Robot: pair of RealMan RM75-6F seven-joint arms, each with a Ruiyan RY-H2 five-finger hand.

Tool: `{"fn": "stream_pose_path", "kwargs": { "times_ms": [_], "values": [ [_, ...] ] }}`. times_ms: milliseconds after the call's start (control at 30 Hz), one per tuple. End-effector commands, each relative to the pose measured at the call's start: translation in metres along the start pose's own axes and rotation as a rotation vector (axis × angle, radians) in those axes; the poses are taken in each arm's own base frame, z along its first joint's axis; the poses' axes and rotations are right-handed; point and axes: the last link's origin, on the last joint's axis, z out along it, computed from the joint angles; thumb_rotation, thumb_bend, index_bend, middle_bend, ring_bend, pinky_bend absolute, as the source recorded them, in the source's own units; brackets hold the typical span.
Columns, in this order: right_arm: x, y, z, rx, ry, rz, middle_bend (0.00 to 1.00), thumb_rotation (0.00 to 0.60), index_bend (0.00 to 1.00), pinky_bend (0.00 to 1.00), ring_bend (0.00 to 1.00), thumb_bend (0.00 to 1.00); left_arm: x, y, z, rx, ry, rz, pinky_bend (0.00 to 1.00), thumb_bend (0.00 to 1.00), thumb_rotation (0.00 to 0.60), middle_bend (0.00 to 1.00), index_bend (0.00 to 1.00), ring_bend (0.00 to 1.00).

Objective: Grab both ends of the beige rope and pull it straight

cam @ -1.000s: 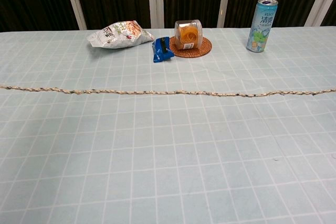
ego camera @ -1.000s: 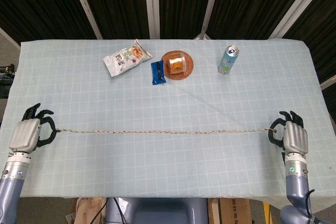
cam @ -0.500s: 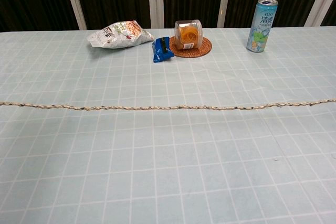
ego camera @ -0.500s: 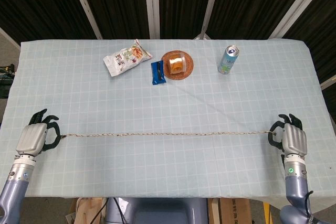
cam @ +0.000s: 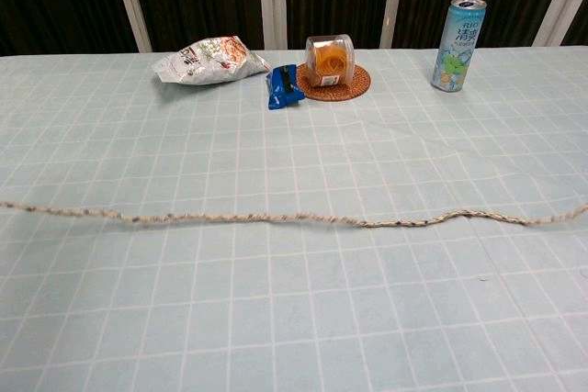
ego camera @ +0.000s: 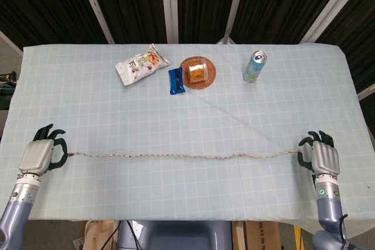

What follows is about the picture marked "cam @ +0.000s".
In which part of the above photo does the beige speckled braided rope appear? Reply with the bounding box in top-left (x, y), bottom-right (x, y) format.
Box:
top-left (0, 200), bottom-right (588, 228)

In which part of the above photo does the blue snack packet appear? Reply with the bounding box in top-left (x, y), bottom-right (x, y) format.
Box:
top-left (265, 63), bottom-right (307, 112)

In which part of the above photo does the round brown woven coaster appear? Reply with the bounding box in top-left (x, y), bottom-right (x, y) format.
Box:
top-left (295, 63), bottom-right (371, 102)

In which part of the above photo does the clear container with orange contents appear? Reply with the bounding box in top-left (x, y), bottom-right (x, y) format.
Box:
top-left (305, 32), bottom-right (356, 88)

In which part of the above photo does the white snack bag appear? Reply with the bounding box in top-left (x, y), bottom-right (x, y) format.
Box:
top-left (153, 35), bottom-right (272, 86)

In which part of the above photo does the light blue checked tablecloth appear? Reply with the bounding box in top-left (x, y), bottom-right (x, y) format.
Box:
top-left (0, 46), bottom-right (588, 392)

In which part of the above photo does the light blue drink can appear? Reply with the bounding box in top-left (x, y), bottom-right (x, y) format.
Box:
top-left (430, 0), bottom-right (487, 93)

